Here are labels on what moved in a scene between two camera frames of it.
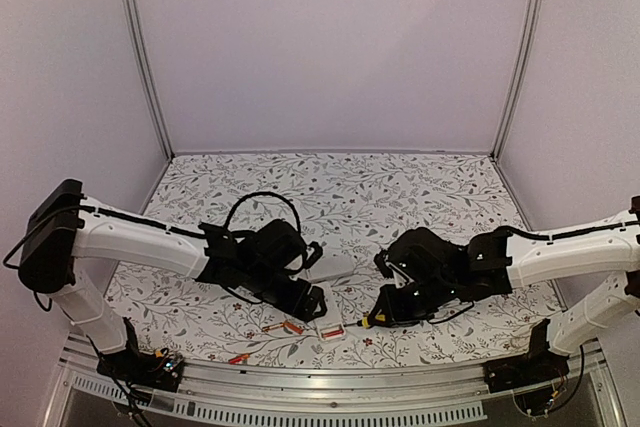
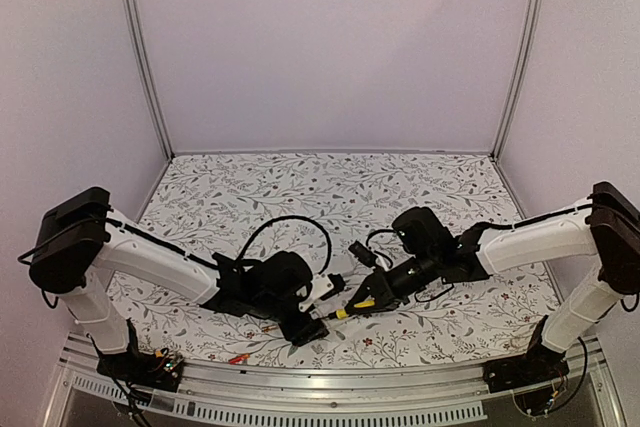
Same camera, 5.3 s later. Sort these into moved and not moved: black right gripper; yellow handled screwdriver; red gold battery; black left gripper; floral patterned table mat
Moved: black right gripper; black left gripper; yellow handled screwdriver
Not moved: red gold battery; floral patterned table mat
